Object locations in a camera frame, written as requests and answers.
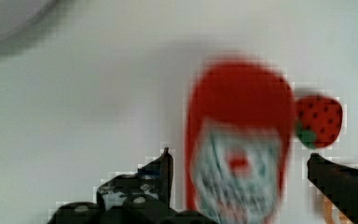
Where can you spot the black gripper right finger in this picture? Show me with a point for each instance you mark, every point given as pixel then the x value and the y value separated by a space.
pixel 339 183

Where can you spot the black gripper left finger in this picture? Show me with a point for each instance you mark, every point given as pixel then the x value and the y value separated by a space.
pixel 153 179

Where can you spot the red ketchup bottle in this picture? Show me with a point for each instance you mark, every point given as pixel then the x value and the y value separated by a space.
pixel 239 127

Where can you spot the pale pink plate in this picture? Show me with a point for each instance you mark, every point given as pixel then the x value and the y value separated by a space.
pixel 23 23

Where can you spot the toy strawberry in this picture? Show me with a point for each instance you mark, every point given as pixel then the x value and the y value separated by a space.
pixel 318 121

